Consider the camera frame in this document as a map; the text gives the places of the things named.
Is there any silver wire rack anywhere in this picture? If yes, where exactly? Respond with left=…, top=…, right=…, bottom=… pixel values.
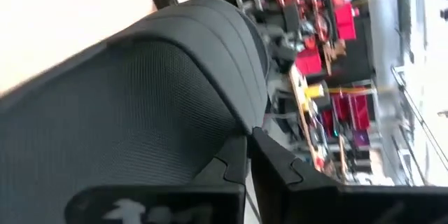
left=327, top=78, right=381, bottom=155

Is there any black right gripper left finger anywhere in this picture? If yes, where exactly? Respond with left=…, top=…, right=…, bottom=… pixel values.
left=64, top=135, right=249, bottom=224

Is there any purple laptop screen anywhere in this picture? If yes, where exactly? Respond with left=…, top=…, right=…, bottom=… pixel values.
left=353, top=131, right=371, bottom=148

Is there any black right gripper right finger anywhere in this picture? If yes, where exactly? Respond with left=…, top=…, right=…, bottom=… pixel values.
left=248, top=127, right=448, bottom=224

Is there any long wooden work table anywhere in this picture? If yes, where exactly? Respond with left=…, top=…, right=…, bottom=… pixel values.
left=287, top=63, right=326, bottom=174

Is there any yellow box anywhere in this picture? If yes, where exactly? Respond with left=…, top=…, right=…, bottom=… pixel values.
left=303, top=83, right=326, bottom=100

